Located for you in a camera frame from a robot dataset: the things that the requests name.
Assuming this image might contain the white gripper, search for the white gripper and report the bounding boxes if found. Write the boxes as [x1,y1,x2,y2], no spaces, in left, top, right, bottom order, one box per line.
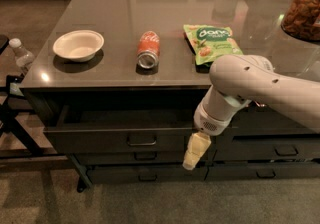
[182,103,234,171]

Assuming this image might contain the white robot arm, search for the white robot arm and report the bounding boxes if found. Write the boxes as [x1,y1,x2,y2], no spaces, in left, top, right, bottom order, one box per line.
[183,55,320,171]

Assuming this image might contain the snack packets in drawer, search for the snack packets in drawer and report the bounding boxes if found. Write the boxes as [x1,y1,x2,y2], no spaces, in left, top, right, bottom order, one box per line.
[252,101,267,108]

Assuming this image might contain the green snack bag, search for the green snack bag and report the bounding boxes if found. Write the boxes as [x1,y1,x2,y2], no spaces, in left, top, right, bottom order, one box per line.
[183,25,243,65]

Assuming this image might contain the red soda can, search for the red soda can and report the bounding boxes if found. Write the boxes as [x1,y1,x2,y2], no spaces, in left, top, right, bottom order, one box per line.
[137,31,160,69]

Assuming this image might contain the white paper bowl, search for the white paper bowl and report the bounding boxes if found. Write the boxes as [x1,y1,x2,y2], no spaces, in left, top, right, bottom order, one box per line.
[53,30,104,62]

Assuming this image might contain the glass jar of almonds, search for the glass jar of almonds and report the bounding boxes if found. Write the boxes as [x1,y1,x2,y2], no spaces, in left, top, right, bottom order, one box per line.
[281,0,320,41]

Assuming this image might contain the black stand with phone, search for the black stand with phone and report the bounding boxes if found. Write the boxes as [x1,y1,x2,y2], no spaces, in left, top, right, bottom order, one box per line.
[0,34,64,161]

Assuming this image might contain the clear plastic water bottle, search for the clear plastic water bottle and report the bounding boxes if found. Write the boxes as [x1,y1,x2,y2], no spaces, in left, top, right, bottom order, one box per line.
[9,38,35,75]

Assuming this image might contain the dark cabinet frame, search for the dark cabinet frame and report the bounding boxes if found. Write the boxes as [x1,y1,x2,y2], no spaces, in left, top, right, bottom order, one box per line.
[23,0,320,188]

